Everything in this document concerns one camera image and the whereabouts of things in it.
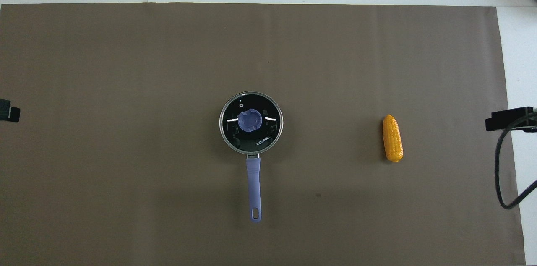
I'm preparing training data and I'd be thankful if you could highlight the yellow toy corn cob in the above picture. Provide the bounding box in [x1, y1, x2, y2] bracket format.
[382, 114, 404, 162]

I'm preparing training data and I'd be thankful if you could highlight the glass lid with purple knob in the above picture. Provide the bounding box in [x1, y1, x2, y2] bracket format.
[220, 91, 283, 154]

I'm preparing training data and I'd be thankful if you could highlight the dark pot with purple handle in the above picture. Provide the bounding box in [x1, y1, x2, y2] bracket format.
[219, 91, 284, 223]

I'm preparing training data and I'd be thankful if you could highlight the brown table mat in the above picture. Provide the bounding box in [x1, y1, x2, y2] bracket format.
[0, 3, 526, 266]

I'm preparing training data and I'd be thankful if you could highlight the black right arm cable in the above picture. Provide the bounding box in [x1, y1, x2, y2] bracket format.
[495, 112, 537, 210]

